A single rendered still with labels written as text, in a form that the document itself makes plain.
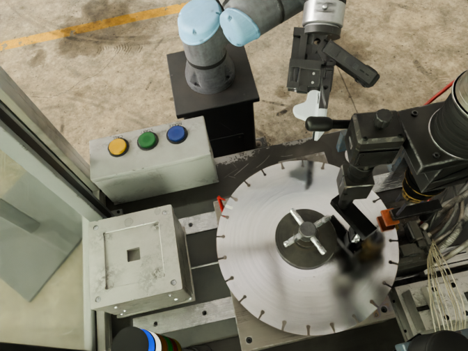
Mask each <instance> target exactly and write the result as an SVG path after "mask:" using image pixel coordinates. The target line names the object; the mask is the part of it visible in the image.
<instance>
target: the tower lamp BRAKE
mask: <svg viewBox="0 0 468 351"><path fill-rule="evenodd" d="M111 351H155V339H154V338H153V335H152V334H151V333H150V332H149V331H147V330H145V329H140V328H138V327H126V328H124V329H122V330H121V331H119V332H118V333H117V335H116V336H115V338H114V340H113V342H112V344H111Z"/></svg>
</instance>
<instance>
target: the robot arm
mask: <svg viewBox="0 0 468 351"><path fill-rule="evenodd" d="M346 1H347V0H191V1H190V2H188V3H187V4H186V5H185V6H184V7H183V8H182V10H181V11H180V13H179V16H178V28H179V29H178V30H179V35H180V38H181V40H182V44H183V47H184V51H185V55H186V57H187V62H186V68H185V77H186V80H187V83H188V85H189V87H190V88H191V89H192V90H194V91H196V92H197V93H202V94H207V95H209V94H215V93H219V92H222V91H224V90H225V89H227V88H228V87H229V86H230V85H231V84H232V83H233V80H234V78H235V66H234V63H233V61H232V60H231V58H230V56H229V55H228V53H227V51H226V45H227V44H229V43H230V42H231V43H232V44H233V45H235V46H238V47H241V46H243V45H246V44H247V43H249V42H251V41H253V40H257V39H258V38H259V37H260V36H261V35H263V34H264V33H266V32H268V31H269V30H271V29H273V28H274V27H276V26H278V25H280V24H282V23H283V22H285V21H286V20H289V19H290V18H291V17H293V16H295V15H296V14H298V13H300V12H302V11H304V12H303V18H302V26H303V28H302V27H294V31H293V40H292V51H291V58H290V62H289V68H288V79H287V86H286V88H288V91H293V92H296V93H301V94H307V93H308V95H307V99H306V102H303V103H301V104H297V105H295V106H294V107H293V113H294V115H295V117H296V118H299V119H301V120H304V121H306V119H307V118H308V117H309V116H326V117H327V108H328V103H329V94H330V92H331V89H332V82H333V76H334V66H335V65H336V66H338V67H339V68H340V69H341V70H343V71H344V72H346V73H347V74H349V75H350V76H351V77H353V78H354V80H355V81H356V82H357V83H358V84H359V85H361V86H363V87H364V88H365V87H366V88H370V87H372V86H374V85H375V83H376V82H377V81H378V79H379V78H380V75H379V74H378V73H377V71H376V70H375V69H373V68H372V67H370V66H369V65H365V64H364V63H362V62H361V61H360V60H359V59H357V58H355V57H354V56H353V55H351V54H350V53H349V52H347V51H346V50H344V49H343V48H342V47H340V46H339V45H337V44H336V43H335V42H333V40H338V39H339V38H341V29H342V28H343V21H344V16H345V5H346ZM315 41H317V44H315V43H314V42H315Z"/></svg>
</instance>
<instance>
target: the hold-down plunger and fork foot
mask: <svg viewBox="0 0 468 351"><path fill-rule="evenodd" d="M348 141H349V144H350V149H352V142H351V138H350V136H349V139H348ZM353 201H354V200H345V201H342V200H341V199H340V198H339V195H337V196H336V197H334V198H333V199H332V200H331V203H330V205H331V206H332V207H333V208H334V209H335V211H337V213H339V214H340V216H342V218H343V219H344V220H345V221H346V222H347V223H348V224H349V225H350V227H349V229H348V230H349V235H350V241H353V239H354V238H355V237H356V235H357V234H358V235H359V237H360V238H361V240H365V239H366V238H367V237H369V236H370V235H372V234H373V233H374V232H375V231H376V230H377V228H376V227H375V226H374V225H373V223H372V222H371V221H370V220H369V219H368V218H367V217H366V216H365V215H364V214H363V213H362V212H361V211H360V210H359V208H358V207H357V206H356V205H355V204H354V203H353Z"/></svg>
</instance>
